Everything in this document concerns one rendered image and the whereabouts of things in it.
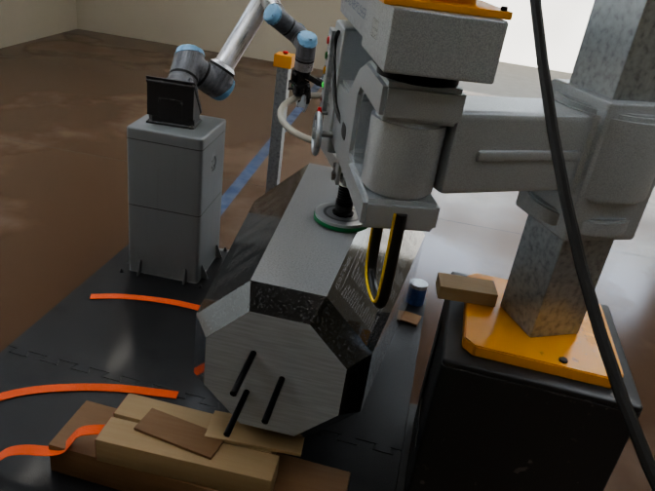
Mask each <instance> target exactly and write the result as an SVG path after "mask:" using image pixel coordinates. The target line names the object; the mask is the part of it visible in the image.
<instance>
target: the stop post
mask: <svg viewBox="0 0 655 491"><path fill-rule="evenodd" d="M294 61H295V54H290V53H288V54H284V53H283V52H277V53H275V54H274V63H273V66H276V67H277V73H276V84H275V94H274V105H273V115H272V126H271V136H270V147H269V158H268V169H267V179H266V190H265V193H267V192H268V191H270V190H271V189H273V188H274V187H276V186H277V185H278V184H280V178H281V168H282V159H283V150H284V140H285V129H284V128H283V126H282V125H281V123H280V122H279V119H278V108H279V106H280V105H281V103H282V102H283V101H284V100H286V99H287V98H289V90H288V88H289V80H290V73H291V69H292V68H293V67H294Z"/></svg>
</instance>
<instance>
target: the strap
mask: <svg viewBox="0 0 655 491"><path fill-rule="evenodd" d="M90 299H131V300H141V301H150V302H158V303H165V304H171V305H176V306H180V307H185V308H189V309H193V310H197V311H198V310H199V308H200V305H196V304H192V303H188V302H184V301H179V300H173V299H168V298H161V297H154V296H145V295H134V294H119V293H103V294H91V298H90ZM77 391H98V392H119V393H130V394H138V395H146V396H154V397H168V398H175V399H176V397H177V395H178V392H177V391H170V390H162V389H154V388H146V387H139V386H130V385H118V384H56V385H43V386H34V387H27V388H21V389H16V390H11V391H8V392H3V393H0V401H1V400H4V399H8V398H12V397H21V396H26V395H33V394H42V393H53V392H77ZM104 426H105V425H89V426H84V427H81V428H79V429H77V430H76V431H75V432H74V433H73V434H72V435H71V436H70V438H69V439H68V440H67V441H66V444H65V449H64V450H59V451H57V450H50V449H49V446H44V445H31V444H25V445H15V446H11V447H8V448H6V449H4V450H3V451H1V452H0V461H1V460H2V459H4V458H6V457H9V456H14V455H33V456H56V455H60V454H62V453H64V452H65V451H66V450H67V449H68V448H69V446H70V445H71V444H72V442H73V441H74V440H75V439H76V438H77V437H79V436H82V435H89V434H99V433H100V431H101V430H102V428H103V427H104Z"/></svg>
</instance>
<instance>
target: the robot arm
mask: <svg viewBox="0 0 655 491"><path fill-rule="evenodd" d="M264 20H265V21H266V22H267V23H268V24H270V25H271V26H272V27H274V28H275V29H276V30H277V31H279V32H280V33H281V34H282V35H283V36H285V37H286V38H287V39H288V40H290V41H291V42H292V43H293V45H294V46H295V48H296V53H295V61H294V70H292V73H291V80H289V83H291V87H289V88H288V90H291V91H292V92H293V95H295V96H301V100H299V101H297V102H296V107H303V113H304V112H305V110H306V109H307V107H308V104H309V102H310V98H311V90H310V84H309V83H310V82H312V83H314V84H316V85H317V86H320V87H321V86H322V83H323V80H322V79H320V78H317V77H315V76H314V75H312V74H311V72H312V71H313V67H314V60H315V53H316V47H317V43H318V41H317V39H318V38H317V35H316V34H315V33H313V32H311V31H307V30H306V28H305V27H304V25H303V24H301V23H299V22H297V21H296V20H295V19H294V18H293V17H291V16H290V15H289V14H288V13H287V12H286V11H285V9H284V7H283V5H282V4H281V1H280V0H250V2H249V4H248V6H247V7H246V9H245V11H244V12H243V14H242V16H241V17H240V19H239V21H238V22H237V24H236V26H235V27H234V29H233V30H232V32H231V34H230V35H229V37H228V39H227V40H226V42H225V44H224V45H223V47H222V49H221V50H220V52H219V54H218V55H217V57H216V58H212V59H211V60H210V62H208V61H206V60H205V53H204V51H203V50H202V49H201V48H198V47H197V46H195V45H191V44H186V45H185V44H184V45H180V46H179V47H177V49H176V51H175V53H174V56H173V62H172V66H171V70H170V73H169V76H168V77H167V78H168V79H174V80H180V81H187V82H193V83H195V84H196V88H197V91H198V90H200V91H201V92H203V93H204V94H207V95H208V96H209V97H211V98H213V99H215V100H223V99H225V98H226V97H228V96H230V94H231V93H232V91H233V90H234V87H235V81H234V79H233V78H234V76H235V73H234V68H235V67H236V65H237V63H238V62H239V60H240V59H241V57H242V55H243V54H244V52H245V50H246V49H247V47H248V45H249V44H250V41H251V40H252V38H253V37H254V35H255V33H256V32H257V30H258V28H259V27H260V25H261V24H262V23H263V21H264ZM309 81H310V82H309Z"/></svg>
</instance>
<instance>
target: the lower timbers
mask: <svg viewBox="0 0 655 491"><path fill-rule="evenodd" d="M116 409H117V408H114V407H110V406H106V405H103V404H99V403H95V402H92V401H88V400H86V401H85V403H84V404H83V405H82V406H81V407H80V408H79V409H78V411H77V412H76V413H75V414H74V415H73V416H72V417H71V419H70V420H69V421H68V422H67V423H66V424H65V426H64V427H63V428H62V429H61V430H60V431H59V432H58V434H57V435H56V436H55V437H54V438H53V440H52V441H51V442H50V443H49V449H50V450H57V451H59V450H64V449H65V444H66V441H67V440H68V439H69V438H70V436H71V435H72V434H73V433H74V432H75V431H76V430H77V429H79V428H81V427H84V426H89V425H105V424H106V423H107V421H108V420H109V418H110V417H114V415H113V413H114V412H115V410H116ZM96 437H97V434H89V435H82V436H79V437H77V438H76V439H75V440H74V441H73V442H72V444H71V445H70V446H69V448H68V449H67V450H66V451H65V452H64V453H62V454H60V455H56V456H50V462H51V470H52V471H54V472H60V473H63V474H67V475H70V476H74V477H77V478H81V479H84V480H87V481H90V482H93V483H97V484H100V485H103V486H107V487H110V488H114V489H117V490H121V491H221V490H217V489H213V488H210V487H206V486H202V485H197V484H193V483H189V482H185V481H181V480H177V479H173V478H168V477H164V476H160V475H157V474H153V473H149V472H141V471H137V470H133V469H129V468H125V467H121V466H117V465H112V464H108V463H104V462H101V461H97V460H96V443H95V439H96ZM276 455H278V456H280V460H279V466H278V474H277V478H276V481H275V484H274V488H273V491H347V490H348V485H349V480H350V475H351V473H350V472H346V471H343V470H340V469H336V468H332V467H329V466H325V465H321V464H318V463H314V462H310V461H307V460H303V459H299V458H296V457H292V456H289V455H286V454H282V453H278V452H277V454H276Z"/></svg>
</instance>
